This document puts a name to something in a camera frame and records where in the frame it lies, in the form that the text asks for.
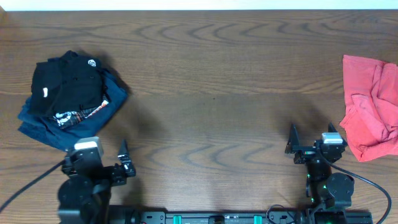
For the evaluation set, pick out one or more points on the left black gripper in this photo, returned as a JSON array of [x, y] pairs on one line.
[[109, 170]]

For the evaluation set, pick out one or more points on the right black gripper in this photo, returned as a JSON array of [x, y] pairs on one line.
[[305, 153]]

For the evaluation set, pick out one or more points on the red t-shirt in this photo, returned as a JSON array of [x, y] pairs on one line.
[[370, 122]]

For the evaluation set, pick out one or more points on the black t-shirt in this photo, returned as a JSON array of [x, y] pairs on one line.
[[71, 82]]

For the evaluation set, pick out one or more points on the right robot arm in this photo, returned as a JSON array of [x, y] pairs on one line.
[[329, 192]]

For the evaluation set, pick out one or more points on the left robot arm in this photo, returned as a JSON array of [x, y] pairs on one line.
[[84, 197]]

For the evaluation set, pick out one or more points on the black printed folded shirt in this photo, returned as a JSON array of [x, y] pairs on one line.
[[71, 118]]

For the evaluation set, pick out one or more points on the navy blue folded shirt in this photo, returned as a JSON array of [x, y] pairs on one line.
[[42, 129]]

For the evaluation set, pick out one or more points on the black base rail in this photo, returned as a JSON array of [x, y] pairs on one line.
[[217, 217]]

